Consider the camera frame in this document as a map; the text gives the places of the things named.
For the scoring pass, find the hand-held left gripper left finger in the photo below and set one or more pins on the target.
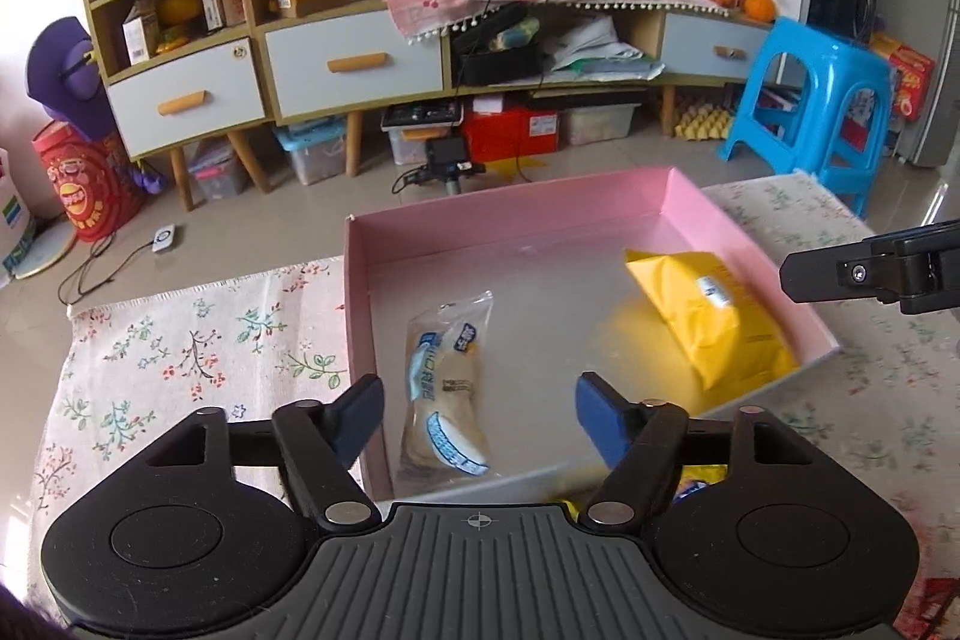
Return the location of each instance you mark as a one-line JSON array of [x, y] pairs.
[[360, 413]]

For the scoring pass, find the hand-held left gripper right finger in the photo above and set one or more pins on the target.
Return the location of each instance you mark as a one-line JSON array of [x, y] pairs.
[[600, 421]]

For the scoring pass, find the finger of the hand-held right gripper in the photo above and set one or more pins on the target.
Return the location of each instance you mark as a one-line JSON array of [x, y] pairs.
[[930, 237], [825, 276]]

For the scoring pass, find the clear bread packet blue label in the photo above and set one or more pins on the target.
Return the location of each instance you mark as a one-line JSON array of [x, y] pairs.
[[442, 385]]

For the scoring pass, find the plain yellow snack packet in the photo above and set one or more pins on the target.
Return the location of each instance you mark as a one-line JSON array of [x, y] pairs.
[[720, 325]]

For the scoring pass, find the yellow chip packet blue label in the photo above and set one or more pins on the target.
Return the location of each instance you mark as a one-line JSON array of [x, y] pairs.
[[701, 482]]

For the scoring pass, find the pink cardboard box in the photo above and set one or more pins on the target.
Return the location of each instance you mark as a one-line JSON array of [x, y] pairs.
[[525, 280]]

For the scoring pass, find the red yellow snack carton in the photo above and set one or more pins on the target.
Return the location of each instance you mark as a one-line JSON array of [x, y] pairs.
[[911, 77]]

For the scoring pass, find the floral white cloth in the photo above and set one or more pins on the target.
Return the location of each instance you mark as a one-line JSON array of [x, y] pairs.
[[187, 347]]

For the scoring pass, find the yellow egg tray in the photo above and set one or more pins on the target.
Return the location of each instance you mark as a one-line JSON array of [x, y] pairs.
[[705, 124]]

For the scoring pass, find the blue plastic stool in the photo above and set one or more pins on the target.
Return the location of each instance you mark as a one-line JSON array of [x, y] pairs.
[[810, 47]]

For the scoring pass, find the grey refrigerator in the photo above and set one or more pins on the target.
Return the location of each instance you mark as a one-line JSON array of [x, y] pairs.
[[922, 9]]

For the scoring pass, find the small white floor device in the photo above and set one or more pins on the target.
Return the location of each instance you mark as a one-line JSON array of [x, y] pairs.
[[165, 238]]

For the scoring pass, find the clear bin blue lid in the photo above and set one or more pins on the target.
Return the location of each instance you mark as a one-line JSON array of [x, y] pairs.
[[311, 152]]

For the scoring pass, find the small clear bin orange contents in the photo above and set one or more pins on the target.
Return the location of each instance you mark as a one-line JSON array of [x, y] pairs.
[[409, 148]]

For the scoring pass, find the clear bin white lid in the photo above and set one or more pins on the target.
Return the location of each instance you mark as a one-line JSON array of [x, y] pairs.
[[600, 126]]

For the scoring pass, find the wooden TV cabinet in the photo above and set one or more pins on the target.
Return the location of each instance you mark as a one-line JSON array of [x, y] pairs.
[[355, 141]]

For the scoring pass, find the clear bin with papers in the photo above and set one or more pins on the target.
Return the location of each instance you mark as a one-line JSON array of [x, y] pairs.
[[217, 175]]

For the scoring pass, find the orange fruit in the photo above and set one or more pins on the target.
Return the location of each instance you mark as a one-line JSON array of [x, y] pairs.
[[757, 6], [176, 9]]

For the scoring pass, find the red cardboard box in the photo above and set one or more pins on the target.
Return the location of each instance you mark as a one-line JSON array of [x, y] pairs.
[[502, 133]]

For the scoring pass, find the white papers pile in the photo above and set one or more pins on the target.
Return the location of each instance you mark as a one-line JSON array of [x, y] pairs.
[[592, 47]]

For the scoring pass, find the round wooden board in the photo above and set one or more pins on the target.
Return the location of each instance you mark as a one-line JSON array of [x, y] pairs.
[[45, 253]]

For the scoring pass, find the pale drawer with round sticker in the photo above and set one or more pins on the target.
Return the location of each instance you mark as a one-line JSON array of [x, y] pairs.
[[150, 122]]

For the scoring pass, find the red patterned bag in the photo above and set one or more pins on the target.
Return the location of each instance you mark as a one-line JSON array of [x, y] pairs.
[[82, 182]]

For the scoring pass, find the black open case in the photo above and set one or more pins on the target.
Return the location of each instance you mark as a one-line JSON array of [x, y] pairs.
[[499, 66]]

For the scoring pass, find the white printed shopping bag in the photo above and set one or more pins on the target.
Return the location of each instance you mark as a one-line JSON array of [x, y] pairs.
[[15, 212]]

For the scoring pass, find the small brown cartons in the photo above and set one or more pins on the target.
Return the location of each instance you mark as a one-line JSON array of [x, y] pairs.
[[217, 6]]

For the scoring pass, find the small white carton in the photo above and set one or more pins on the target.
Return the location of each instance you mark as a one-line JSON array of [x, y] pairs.
[[139, 39]]

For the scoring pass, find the purple plush toy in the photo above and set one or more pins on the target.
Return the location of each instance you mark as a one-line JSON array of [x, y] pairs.
[[60, 77]]

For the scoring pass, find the black tray white frame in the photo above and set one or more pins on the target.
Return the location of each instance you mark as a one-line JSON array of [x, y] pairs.
[[420, 115]]

